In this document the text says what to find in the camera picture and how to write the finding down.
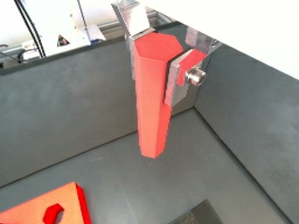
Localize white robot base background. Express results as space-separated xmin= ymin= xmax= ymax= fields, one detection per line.
xmin=16 ymin=0 xmax=105 ymax=57

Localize black cables in background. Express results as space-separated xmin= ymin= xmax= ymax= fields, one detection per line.
xmin=0 ymin=0 xmax=89 ymax=64

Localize tall salmon hexagon peg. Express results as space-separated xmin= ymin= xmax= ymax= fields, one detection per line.
xmin=134 ymin=32 xmax=183 ymax=158

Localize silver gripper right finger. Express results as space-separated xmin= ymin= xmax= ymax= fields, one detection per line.
xmin=164 ymin=27 xmax=222 ymax=107

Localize red wooden peg board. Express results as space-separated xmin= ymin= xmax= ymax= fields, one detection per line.
xmin=0 ymin=182 xmax=91 ymax=224

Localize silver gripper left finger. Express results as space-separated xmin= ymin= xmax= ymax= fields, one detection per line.
xmin=111 ymin=0 xmax=156 ymax=81

